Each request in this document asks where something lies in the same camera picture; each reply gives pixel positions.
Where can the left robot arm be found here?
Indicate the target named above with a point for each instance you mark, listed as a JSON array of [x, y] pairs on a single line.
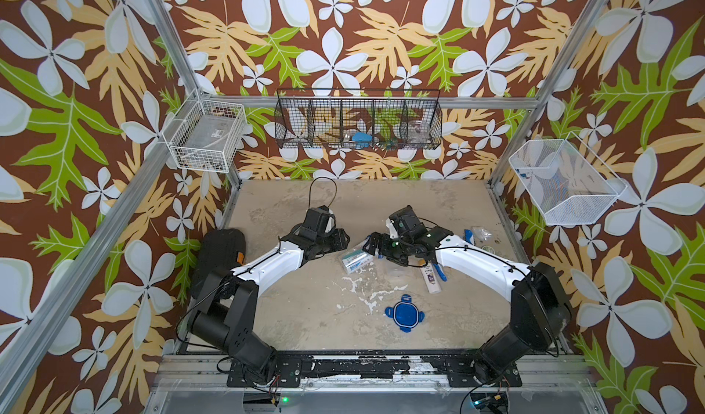
[[226, 288]]

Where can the blue object in basket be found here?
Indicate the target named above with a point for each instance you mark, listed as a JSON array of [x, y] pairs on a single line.
[[362, 140]]

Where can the white mesh basket right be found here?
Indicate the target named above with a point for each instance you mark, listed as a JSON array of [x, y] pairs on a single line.
[[566, 180]]

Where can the white toiletry tube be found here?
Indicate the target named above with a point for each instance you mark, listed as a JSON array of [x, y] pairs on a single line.
[[432, 282]]

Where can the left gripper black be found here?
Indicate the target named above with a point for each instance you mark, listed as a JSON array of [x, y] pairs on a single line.
[[340, 241]]

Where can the blue jar lid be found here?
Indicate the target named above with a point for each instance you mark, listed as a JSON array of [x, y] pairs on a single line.
[[405, 314]]

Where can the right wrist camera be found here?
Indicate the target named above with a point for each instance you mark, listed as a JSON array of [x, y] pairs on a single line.
[[407, 225]]

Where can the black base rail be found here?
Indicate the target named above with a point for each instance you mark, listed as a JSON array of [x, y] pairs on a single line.
[[293, 367]]

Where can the black wire basket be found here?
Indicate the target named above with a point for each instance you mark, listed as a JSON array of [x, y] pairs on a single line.
[[397, 119]]

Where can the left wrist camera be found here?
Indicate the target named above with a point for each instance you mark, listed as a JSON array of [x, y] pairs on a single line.
[[326, 221]]

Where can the white wire basket left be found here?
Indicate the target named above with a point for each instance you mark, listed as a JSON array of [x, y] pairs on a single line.
[[204, 133]]

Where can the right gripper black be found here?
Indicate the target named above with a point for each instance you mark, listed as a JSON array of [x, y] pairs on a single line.
[[382, 249]]

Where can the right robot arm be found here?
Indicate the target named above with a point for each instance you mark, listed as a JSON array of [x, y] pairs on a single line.
[[539, 306]]

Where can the black tool case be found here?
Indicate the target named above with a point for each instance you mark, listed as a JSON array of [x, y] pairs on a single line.
[[220, 249]]

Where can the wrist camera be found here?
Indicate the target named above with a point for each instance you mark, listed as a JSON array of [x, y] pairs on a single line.
[[407, 225], [326, 221]]

